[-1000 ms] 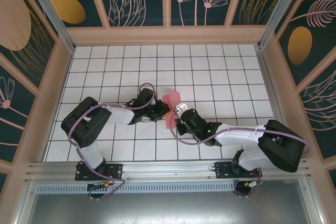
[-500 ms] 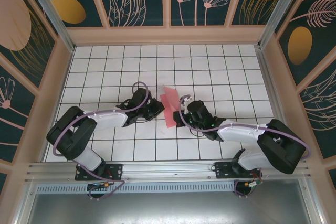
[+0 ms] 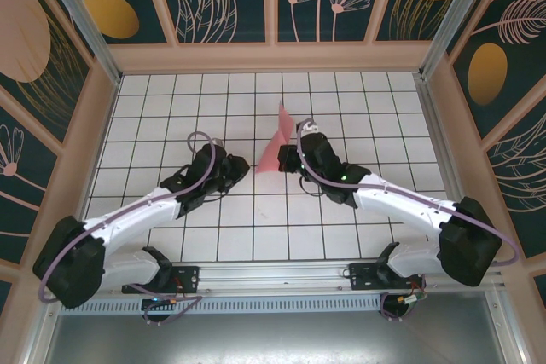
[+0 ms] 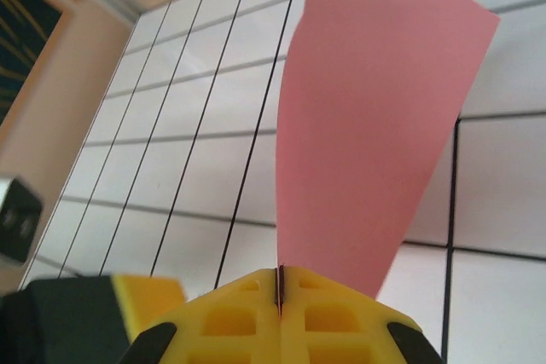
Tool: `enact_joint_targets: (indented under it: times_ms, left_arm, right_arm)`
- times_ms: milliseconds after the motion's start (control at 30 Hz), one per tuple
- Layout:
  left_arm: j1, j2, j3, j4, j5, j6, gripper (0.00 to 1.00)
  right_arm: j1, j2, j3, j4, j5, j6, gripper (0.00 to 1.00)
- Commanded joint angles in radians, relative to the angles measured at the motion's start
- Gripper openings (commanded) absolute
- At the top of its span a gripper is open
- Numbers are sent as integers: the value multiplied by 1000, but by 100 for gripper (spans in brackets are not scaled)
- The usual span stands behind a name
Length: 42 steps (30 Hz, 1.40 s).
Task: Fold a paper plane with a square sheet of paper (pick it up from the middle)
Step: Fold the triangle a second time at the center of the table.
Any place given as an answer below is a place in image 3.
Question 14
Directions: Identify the pink square paper sheet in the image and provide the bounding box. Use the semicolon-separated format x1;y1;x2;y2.
254;101;296;175

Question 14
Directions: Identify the grey metal sheet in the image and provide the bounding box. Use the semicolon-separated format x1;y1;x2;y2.
42;312;517;364

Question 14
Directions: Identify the orange circle leaves art panel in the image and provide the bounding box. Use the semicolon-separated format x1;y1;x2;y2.
152;0;270;45

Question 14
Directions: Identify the orange oval feather art panel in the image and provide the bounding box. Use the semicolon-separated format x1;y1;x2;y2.
445;0;546;142

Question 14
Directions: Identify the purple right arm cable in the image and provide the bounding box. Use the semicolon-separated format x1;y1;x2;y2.
296;119;522;323

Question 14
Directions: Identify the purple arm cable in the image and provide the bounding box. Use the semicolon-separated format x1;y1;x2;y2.
296;119;522;323
38;130;217;327

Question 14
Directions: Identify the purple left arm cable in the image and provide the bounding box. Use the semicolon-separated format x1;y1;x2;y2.
38;130;217;327

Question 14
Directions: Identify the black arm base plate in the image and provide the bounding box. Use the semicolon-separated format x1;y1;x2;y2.
121;264;201;296
347;261;427;293

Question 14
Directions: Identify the long aluminium mounting rail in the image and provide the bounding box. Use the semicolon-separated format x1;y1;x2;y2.
40;256;508;297

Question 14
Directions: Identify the aluminium table side rail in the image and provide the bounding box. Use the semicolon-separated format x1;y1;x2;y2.
413;73;479;257

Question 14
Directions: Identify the pink flowers wall art panel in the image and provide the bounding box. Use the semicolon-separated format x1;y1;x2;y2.
272;0;387;45

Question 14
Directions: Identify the grey slotted cable duct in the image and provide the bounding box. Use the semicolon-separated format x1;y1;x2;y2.
55;298;385;315

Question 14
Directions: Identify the aluminium corner post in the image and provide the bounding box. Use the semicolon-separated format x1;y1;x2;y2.
34;0;125;86
419;0;508;80

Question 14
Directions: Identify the pink leaves wall art panel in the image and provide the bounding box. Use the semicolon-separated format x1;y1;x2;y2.
481;101;546;261

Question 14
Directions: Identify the single flower wall art panel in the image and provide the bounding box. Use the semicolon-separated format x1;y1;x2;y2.
0;86;63;265

